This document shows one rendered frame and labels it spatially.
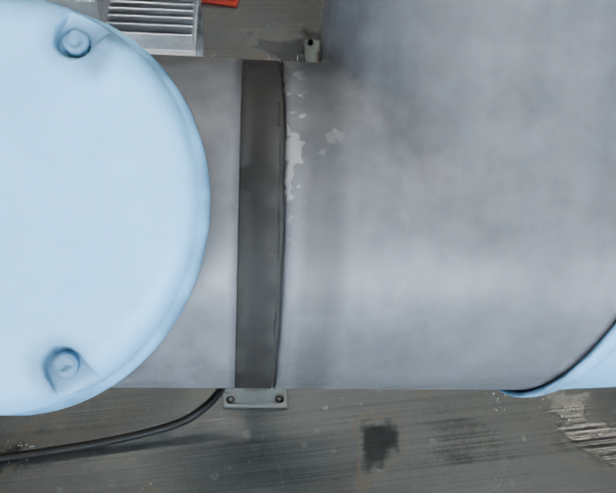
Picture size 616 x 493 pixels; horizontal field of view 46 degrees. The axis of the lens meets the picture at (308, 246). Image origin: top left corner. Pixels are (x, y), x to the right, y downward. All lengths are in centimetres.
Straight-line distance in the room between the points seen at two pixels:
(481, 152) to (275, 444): 64
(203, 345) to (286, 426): 63
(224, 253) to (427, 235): 5
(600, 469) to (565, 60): 72
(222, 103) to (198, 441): 64
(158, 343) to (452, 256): 7
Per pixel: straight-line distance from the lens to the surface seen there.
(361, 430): 80
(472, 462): 82
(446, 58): 17
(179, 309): 15
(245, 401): 80
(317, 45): 118
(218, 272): 16
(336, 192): 16
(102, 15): 70
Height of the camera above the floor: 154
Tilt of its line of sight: 54 degrees down
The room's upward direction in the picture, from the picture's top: 8 degrees clockwise
